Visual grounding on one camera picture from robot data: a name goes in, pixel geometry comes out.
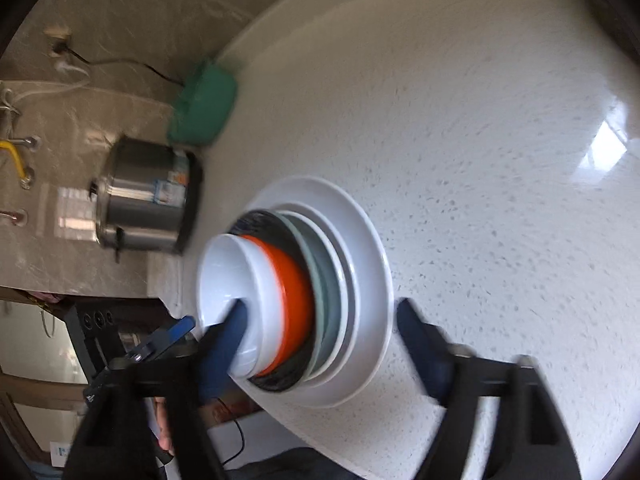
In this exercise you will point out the green plastic bowl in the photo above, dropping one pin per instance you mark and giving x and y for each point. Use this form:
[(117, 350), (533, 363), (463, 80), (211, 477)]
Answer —
[(205, 105)]

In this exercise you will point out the metal pipe fitting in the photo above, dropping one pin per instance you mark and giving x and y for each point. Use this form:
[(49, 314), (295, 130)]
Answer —
[(27, 141)]

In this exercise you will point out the blue patterned bowl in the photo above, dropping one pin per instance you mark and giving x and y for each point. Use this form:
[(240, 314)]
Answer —
[(260, 221)]

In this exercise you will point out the wall socket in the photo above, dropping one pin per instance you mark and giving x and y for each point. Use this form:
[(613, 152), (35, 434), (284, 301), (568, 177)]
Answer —
[(56, 35)]

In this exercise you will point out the stainless steel cooker pot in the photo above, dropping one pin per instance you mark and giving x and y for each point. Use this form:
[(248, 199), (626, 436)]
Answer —
[(145, 195)]

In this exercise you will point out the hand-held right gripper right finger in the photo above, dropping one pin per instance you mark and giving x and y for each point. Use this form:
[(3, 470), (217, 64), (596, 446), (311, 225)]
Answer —
[(422, 350)]

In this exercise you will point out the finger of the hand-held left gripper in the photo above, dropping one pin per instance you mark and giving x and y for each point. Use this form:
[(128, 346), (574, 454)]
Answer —
[(172, 332)]

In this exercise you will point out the red-tipped pipe valve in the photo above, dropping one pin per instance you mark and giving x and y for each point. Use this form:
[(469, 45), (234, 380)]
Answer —
[(15, 217)]

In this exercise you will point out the orange bowl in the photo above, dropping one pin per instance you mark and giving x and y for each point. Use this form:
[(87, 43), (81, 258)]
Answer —
[(295, 300)]

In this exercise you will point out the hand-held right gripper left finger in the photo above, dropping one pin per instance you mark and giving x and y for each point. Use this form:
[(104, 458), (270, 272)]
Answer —
[(225, 350)]

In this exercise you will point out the teal plate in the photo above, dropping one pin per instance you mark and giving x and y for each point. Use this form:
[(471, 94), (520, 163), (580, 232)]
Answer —
[(330, 310)]

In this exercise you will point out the white bowl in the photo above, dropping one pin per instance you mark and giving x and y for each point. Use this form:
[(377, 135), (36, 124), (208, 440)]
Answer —
[(250, 280)]

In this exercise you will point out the person's left hand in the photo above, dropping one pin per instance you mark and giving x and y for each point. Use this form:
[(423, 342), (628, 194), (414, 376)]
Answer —
[(162, 425)]

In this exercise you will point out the large white plate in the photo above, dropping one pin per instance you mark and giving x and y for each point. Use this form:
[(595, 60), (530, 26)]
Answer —
[(375, 280)]

